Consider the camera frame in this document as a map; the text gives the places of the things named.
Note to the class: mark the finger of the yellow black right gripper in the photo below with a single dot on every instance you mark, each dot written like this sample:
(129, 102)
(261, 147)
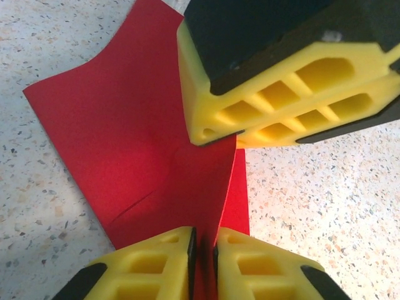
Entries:
(265, 37)
(359, 106)

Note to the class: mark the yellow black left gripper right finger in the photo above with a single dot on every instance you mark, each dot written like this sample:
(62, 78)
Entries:
(265, 275)

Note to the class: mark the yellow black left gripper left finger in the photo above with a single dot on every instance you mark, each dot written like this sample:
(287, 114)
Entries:
(140, 275)

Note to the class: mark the red cloth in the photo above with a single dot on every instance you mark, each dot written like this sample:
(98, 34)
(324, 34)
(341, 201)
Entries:
(125, 140)

